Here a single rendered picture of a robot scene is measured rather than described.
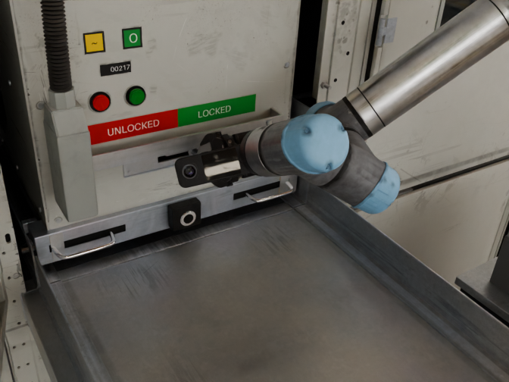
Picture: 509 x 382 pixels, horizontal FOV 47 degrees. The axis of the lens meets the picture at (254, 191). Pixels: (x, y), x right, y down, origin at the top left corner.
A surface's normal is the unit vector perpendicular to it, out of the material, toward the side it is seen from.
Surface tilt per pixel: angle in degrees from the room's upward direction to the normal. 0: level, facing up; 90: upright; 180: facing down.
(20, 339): 90
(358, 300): 0
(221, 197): 90
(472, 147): 90
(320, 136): 60
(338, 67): 90
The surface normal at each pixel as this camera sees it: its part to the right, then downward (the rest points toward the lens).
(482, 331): -0.85, 0.24
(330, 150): 0.49, -0.02
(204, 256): 0.05, -0.85
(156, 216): 0.53, 0.47
